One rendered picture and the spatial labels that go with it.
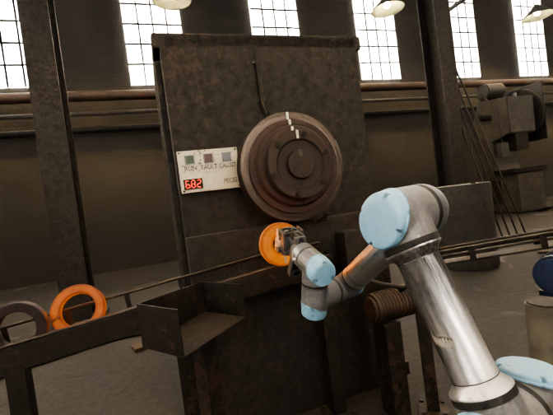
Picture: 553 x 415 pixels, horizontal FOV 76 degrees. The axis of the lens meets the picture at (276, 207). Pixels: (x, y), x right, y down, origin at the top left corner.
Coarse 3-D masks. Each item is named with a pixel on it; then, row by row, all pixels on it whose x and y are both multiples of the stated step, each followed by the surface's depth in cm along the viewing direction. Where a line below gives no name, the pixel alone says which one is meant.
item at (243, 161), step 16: (288, 112) 151; (256, 128) 146; (320, 128) 155; (336, 144) 158; (240, 160) 144; (240, 176) 150; (256, 192) 146; (336, 192) 157; (272, 208) 148; (320, 208) 155
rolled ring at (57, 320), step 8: (72, 288) 132; (80, 288) 132; (88, 288) 133; (96, 288) 136; (56, 296) 130; (64, 296) 130; (96, 296) 132; (104, 296) 135; (56, 304) 129; (64, 304) 132; (96, 304) 131; (104, 304) 132; (56, 312) 128; (96, 312) 130; (104, 312) 131; (56, 320) 127; (56, 328) 126
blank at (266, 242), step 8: (272, 224) 125; (280, 224) 125; (288, 224) 126; (264, 232) 123; (272, 232) 124; (264, 240) 123; (272, 240) 124; (264, 248) 123; (272, 248) 124; (264, 256) 123; (272, 256) 124; (280, 256) 125; (288, 256) 125; (280, 264) 124
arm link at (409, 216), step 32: (384, 192) 70; (416, 192) 72; (384, 224) 69; (416, 224) 68; (416, 256) 68; (416, 288) 68; (448, 288) 66; (448, 320) 64; (448, 352) 64; (480, 352) 63; (480, 384) 61; (512, 384) 61
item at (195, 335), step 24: (192, 288) 126; (216, 288) 125; (240, 288) 118; (144, 312) 107; (168, 312) 100; (192, 312) 125; (216, 312) 126; (240, 312) 119; (144, 336) 108; (168, 336) 101; (192, 336) 110; (216, 336) 107; (216, 360) 115; (216, 384) 115; (216, 408) 114
